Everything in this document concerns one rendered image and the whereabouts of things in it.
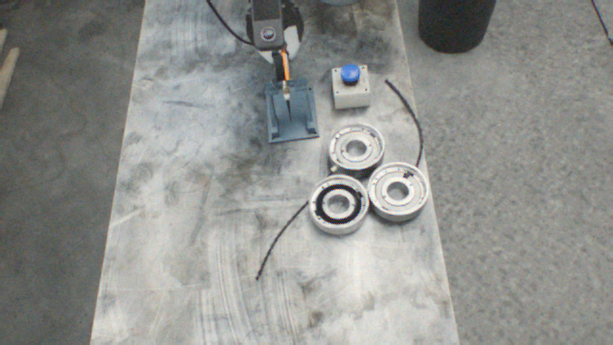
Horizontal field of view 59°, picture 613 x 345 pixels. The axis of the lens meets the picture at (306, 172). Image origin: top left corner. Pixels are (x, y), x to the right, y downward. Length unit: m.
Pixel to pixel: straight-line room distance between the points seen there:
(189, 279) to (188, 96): 0.41
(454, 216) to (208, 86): 1.02
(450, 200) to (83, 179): 1.35
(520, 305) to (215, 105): 1.13
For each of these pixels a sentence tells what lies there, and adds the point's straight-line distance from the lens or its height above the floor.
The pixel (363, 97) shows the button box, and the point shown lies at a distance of 1.09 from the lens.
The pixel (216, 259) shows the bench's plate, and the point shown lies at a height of 0.80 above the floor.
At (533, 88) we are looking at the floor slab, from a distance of 2.26.
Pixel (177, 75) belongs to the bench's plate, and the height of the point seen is 0.80.
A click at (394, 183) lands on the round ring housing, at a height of 0.82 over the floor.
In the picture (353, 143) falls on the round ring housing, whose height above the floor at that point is 0.82.
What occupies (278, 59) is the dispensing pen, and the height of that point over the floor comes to 0.97.
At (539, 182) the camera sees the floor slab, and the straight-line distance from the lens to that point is 2.02.
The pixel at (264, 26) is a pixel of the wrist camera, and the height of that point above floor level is 1.11.
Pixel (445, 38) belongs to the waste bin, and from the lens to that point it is 2.25.
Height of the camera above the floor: 1.68
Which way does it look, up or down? 59 degrees down
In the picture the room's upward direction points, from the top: 11 degrees counter-clockwise
